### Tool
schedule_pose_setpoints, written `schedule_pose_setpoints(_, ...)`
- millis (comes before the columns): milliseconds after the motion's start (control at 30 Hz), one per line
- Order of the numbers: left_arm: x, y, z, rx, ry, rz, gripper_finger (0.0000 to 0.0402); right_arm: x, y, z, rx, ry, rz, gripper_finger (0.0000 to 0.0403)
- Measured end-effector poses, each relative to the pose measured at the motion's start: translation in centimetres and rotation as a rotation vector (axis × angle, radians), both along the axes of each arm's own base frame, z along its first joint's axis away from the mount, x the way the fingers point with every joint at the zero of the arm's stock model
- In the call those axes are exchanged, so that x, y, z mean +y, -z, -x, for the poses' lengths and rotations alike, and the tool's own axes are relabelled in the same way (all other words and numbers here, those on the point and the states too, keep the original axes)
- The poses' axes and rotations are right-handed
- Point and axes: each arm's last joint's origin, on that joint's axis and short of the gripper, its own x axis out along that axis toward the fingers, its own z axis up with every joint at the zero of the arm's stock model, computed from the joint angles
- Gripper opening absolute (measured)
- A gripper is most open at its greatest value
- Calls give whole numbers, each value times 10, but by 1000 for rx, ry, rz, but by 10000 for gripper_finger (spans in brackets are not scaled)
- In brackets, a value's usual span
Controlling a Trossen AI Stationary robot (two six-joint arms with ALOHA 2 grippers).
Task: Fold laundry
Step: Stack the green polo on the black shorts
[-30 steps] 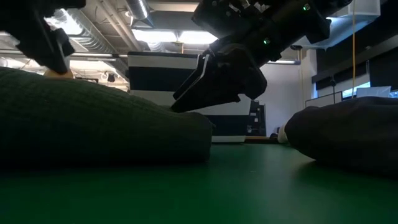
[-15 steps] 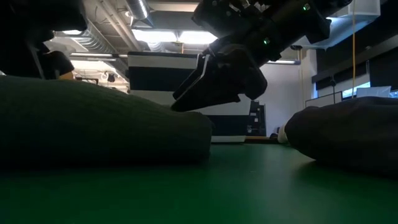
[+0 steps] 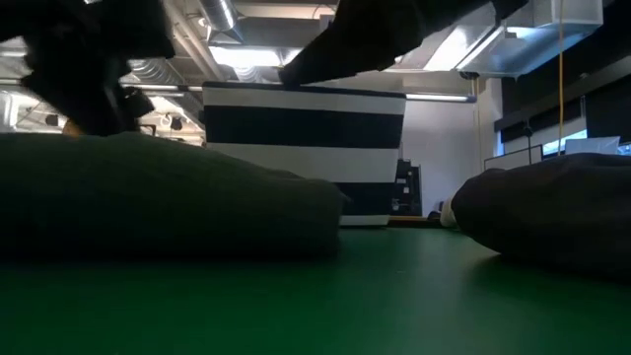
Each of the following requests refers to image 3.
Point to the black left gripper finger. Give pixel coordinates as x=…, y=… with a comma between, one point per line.
x=138, y=102

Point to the dark green garment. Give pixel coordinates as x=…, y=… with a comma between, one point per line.
x=148, y=197

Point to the black garment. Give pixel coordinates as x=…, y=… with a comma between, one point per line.
x=552, y=212

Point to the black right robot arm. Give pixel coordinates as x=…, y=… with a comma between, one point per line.
x=374, y=34

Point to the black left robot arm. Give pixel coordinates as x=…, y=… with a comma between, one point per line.
x=29, y=15

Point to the navy white striped laundry basket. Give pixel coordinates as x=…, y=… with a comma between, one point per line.
x=305, y=128

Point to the black background cabinet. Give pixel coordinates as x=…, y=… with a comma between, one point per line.
x=409, y=187

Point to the white tube light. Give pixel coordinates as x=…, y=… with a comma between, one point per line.
x=439, y=98

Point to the cream folded garment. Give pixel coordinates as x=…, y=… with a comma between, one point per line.
x=447, y=214

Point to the white partition panel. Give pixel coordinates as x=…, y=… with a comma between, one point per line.
x=512, y=158

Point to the white board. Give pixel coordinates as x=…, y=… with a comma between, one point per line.
x=591, y=145

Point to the corrugated silver ventilation duct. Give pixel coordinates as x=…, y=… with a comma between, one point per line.
x=153, y=71

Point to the round silver ventilation duct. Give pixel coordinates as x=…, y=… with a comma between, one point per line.
x=219, y=15

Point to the black dome camera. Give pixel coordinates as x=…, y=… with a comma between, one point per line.
x=469, y=75

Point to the shiny metal duct hood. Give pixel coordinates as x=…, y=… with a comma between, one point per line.
x=517, y=44

